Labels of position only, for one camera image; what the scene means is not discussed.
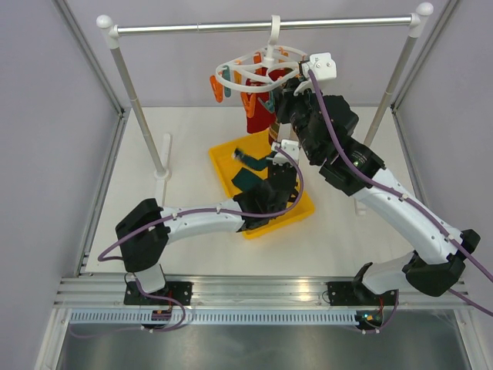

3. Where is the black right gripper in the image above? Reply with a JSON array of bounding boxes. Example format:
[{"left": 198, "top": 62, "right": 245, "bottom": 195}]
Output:
[{"left": 273, "top": 77, "right": 324, "bottom": 161}]

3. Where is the dark teal sock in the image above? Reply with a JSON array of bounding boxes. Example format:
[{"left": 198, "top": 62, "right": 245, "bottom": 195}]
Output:
[
  {"left": 232, "top": 168, "right": 263, "bottom": 192},
  {"left": 233, "top": 148, "right": 268, "bottom": 171}
]

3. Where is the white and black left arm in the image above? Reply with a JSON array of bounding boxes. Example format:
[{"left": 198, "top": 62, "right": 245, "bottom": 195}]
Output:
[{"left": 116, "top": 149, "right": 304, "bottom": 304}]

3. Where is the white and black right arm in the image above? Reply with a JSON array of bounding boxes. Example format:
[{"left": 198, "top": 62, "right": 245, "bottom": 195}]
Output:
[{"left": 273, "top": 78, "right": 481, "bottom": 304}]

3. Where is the white round clip hanger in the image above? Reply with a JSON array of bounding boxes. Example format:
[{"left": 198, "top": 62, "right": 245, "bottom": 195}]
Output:
[{"left": 210, "top": 15, "right": 308, "bottom": 107}]

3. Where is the striped beige maroon sock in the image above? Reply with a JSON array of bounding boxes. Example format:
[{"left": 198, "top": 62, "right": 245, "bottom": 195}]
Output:
[{"left": 268, "top": 121, "right": 280, "bottom": 145}]

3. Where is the red sock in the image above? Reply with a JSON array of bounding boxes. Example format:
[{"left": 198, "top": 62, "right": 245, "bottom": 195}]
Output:
[{"left": 240, "top": 68, "right": 292, "bottom": 134}]

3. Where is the yellow plastic tray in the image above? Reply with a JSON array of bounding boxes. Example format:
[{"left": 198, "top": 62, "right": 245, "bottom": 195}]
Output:
[{"left": 209, "top": 131, "right": 315, "bottom": 239}]

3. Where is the silver clothes rack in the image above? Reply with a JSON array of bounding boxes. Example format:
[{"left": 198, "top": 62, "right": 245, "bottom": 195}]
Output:
[{"left": 96, "top": 2, "right": 434, "bottom": 193}]

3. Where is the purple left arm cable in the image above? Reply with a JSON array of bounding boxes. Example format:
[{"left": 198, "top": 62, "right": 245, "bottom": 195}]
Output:
[{"left": 96, "top": 144, "right": 307, "bottom": 340}]

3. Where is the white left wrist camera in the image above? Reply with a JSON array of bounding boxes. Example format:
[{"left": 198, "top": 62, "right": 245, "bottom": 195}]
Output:
[{"left": 271, "top": 139, "right": 300, "bottom": 163}]

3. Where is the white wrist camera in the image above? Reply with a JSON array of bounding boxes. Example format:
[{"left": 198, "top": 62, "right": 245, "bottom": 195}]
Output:
[
  {"left": 299, "top": 52, "right": 337, "bottom": 84},
  {"left": 271, "top": 139, "right": 300, "bottom": 163}
]

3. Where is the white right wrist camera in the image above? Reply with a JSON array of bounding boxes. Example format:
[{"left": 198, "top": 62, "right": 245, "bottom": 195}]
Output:
[{"left": 299, "top": 52, "right": 337, "bottom": 84}]

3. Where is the white slotted cable duct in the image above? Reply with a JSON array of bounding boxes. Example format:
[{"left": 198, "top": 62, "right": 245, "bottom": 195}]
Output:
[{"left": 70, "top": 309, "right": 359, "bottom": 325}]

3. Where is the aluminium table edge rail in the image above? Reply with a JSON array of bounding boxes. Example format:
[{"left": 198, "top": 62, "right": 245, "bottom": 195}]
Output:
[{"left": 57, "top": 272, "right": 440, "bottom": 309}]

